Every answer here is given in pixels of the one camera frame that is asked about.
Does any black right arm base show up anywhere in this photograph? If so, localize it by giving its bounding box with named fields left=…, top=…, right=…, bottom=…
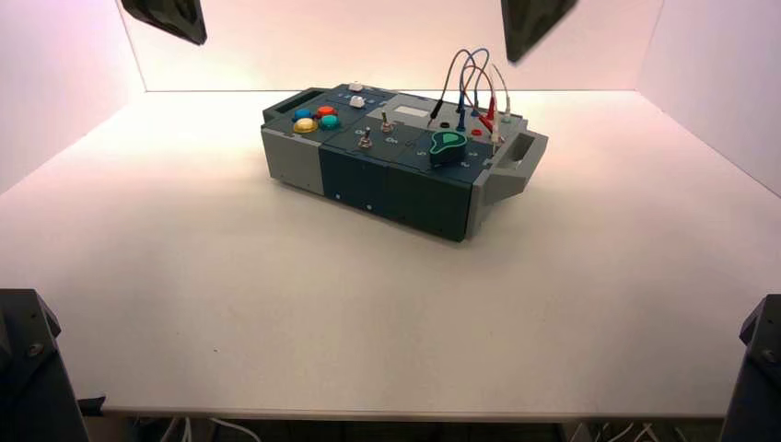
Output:
left=719, top=294, right=781, bottom=442

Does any grey wire with black plug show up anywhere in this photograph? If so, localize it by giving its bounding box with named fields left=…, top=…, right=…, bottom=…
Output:
left=429, top=49, right=472, bottom=121

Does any white banana plug cable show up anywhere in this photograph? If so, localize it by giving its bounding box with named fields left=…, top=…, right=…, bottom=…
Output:
left=489, top=63, right=513, bottom=145

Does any grey and blue control box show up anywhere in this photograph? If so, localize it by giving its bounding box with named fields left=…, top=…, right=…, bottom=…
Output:
left=261, top=83, right=549, bottom=243

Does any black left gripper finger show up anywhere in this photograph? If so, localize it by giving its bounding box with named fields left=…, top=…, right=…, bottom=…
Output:
left=121, top=0, right=207, bottom=46

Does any green rotary knob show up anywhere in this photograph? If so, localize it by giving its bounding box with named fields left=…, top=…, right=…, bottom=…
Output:
left=428, top=129, right=469, bottom=166

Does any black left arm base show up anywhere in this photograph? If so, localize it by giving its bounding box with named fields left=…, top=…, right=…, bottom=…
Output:
left=0, top=288, right=93, bottom=442

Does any red banana plug cable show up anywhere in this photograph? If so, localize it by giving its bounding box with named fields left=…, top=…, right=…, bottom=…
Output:
left=461, top=64, right=497, bottom=133

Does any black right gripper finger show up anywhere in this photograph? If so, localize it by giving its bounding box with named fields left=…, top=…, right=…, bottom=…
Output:
left=501, top=0, right=577, bottom=64

